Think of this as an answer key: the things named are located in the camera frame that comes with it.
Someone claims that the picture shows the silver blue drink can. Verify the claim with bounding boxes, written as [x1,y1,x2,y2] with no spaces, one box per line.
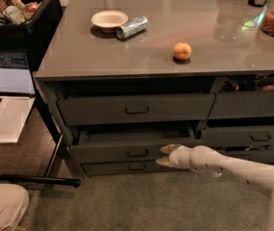
[116,15,148,39]

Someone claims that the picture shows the white paper sheet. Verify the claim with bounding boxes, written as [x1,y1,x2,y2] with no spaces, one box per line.
[0,96,35,143]

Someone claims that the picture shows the beige trouser knee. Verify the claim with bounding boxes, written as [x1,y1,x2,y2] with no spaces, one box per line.
[0,184,30,231]

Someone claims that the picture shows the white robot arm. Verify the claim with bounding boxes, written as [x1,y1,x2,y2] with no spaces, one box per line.
[156,144,274,231]

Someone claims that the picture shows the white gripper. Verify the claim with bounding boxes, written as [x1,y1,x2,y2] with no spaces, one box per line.
[156,144,193,169]

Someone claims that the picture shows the white paper bowl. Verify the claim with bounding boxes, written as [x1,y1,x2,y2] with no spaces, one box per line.
[91,11,128,33]

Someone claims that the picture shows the orange fruit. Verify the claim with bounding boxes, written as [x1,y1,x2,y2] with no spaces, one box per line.
[173,42,191,61]

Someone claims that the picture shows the snack bags in drawer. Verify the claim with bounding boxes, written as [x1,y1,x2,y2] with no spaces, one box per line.
[221,74,274,92]

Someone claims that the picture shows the open laptop computer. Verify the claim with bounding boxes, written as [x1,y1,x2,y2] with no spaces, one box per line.
[0,51,35,97]

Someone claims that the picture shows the black bin with snacks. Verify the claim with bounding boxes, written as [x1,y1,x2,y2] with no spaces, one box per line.
[0,0,63,72]

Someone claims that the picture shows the black metal stand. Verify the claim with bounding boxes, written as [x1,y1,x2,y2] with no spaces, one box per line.
[0,93,87,189]

